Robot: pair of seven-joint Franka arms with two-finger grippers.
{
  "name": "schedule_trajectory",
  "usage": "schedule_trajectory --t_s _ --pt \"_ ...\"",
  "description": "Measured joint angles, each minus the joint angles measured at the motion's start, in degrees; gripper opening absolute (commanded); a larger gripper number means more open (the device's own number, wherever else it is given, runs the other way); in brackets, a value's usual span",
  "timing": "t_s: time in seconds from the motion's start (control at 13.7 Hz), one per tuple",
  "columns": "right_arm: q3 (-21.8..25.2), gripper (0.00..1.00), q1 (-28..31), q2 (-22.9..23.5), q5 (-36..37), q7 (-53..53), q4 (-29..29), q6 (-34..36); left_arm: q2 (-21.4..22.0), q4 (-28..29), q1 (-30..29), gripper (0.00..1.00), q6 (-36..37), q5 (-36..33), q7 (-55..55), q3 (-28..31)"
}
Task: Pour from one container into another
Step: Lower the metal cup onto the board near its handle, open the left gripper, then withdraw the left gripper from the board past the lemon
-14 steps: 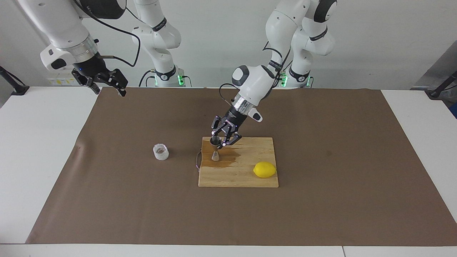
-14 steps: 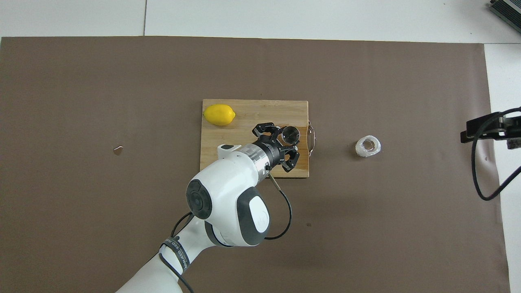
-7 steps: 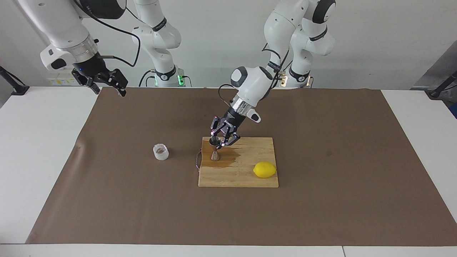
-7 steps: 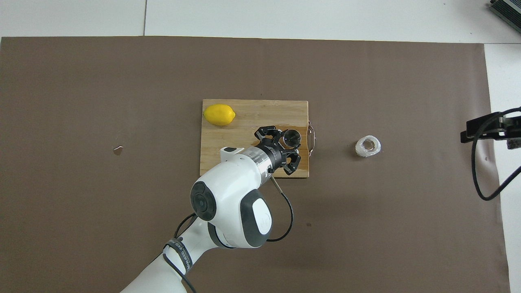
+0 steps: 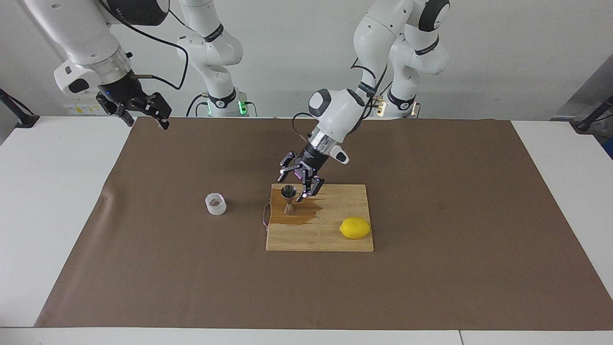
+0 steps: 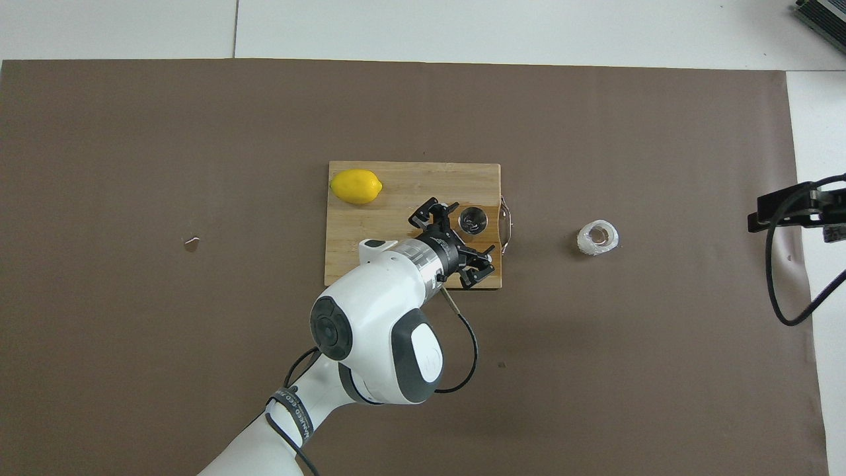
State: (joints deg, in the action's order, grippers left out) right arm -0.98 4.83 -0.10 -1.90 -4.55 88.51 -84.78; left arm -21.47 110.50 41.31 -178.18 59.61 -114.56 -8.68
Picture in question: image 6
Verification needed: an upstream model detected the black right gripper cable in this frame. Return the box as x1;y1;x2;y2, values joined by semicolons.
765;173;846;327

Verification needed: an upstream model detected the stainless steel double jigger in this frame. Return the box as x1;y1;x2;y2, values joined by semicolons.
458;206;490;237

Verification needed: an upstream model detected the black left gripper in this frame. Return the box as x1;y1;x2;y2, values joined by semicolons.
408;197;496;290

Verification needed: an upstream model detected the wooden cutting board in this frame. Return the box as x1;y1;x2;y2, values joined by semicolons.
324;161;514;290

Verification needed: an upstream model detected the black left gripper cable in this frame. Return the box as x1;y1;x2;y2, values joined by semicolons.
264;286;479;476

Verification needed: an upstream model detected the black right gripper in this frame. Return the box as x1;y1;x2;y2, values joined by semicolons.
748;184;846;243

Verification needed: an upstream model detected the brown paper table cover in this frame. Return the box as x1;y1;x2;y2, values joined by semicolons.
0;58;830;476

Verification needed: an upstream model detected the white tape roll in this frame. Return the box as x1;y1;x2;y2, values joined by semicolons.
576;219;621;257

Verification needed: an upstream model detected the grey ribbed device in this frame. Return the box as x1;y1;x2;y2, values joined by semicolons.
793;0;846;56

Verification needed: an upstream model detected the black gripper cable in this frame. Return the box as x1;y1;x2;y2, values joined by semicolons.
264;286;479;476
765;173;846;327

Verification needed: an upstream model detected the yellow lemon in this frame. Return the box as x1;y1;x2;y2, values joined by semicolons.
330;169;384;206

